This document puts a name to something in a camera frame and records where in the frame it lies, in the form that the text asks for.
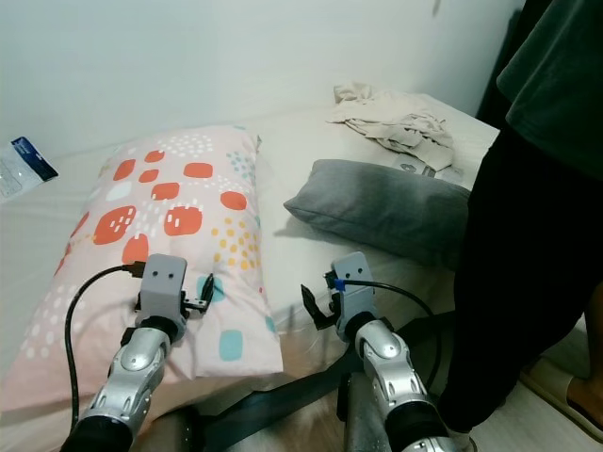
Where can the pink patterned pillow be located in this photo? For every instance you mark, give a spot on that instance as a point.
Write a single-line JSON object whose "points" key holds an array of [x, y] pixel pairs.
{"points": [[151, 198]]}

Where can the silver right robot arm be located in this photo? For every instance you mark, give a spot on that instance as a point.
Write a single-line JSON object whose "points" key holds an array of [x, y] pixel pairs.
{"points": [[386, 367]]}

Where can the grey pillow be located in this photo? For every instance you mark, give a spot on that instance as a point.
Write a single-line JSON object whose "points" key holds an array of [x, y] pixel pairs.
{"points": [[377, 202]]}

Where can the grey right robot leg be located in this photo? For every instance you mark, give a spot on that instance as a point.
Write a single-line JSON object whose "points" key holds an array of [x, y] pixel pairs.
{"points": [[363, 414]]}

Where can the grey robot leg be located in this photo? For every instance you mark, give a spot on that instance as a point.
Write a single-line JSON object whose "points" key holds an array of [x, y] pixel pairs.
{"points": [[177, 433], [363, 414]]}

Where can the grey left robot leg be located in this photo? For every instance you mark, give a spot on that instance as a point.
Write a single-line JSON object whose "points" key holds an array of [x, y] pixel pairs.
{"points": [[177, 433]]}

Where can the white bed mattress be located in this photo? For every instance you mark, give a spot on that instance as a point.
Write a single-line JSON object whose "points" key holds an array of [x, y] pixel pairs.
{"points": [[292, 132]]}

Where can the small grey white packet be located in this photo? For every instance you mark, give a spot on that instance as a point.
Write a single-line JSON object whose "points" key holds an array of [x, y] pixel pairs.
{"points": [[429, 168]]}

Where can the beige crumpled clothes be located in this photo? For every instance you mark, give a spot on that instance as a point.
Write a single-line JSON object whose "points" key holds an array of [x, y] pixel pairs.
{"points": [[391, 122]]}

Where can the person in dark clothes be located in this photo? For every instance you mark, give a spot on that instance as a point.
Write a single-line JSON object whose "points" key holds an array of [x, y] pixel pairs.
{"points": [[528, 235]]}

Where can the blue white plastic package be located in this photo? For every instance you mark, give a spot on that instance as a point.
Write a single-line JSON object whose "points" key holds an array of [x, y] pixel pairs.
{"points": [[24, 169]]}

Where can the beige slipper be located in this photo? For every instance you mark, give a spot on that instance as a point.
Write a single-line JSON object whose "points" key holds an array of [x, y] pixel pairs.
{"points": [[556, 395]]}

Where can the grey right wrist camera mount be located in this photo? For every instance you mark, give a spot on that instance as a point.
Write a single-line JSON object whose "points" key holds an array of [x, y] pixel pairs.
{"points": [[358, 297]]}

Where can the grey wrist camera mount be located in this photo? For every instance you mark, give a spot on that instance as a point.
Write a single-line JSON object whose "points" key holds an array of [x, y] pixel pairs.
{"points": [[165, 282], [358, 297]]}

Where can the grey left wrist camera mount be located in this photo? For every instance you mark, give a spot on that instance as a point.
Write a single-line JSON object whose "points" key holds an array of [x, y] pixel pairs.
{"points": [[165, 282]]}

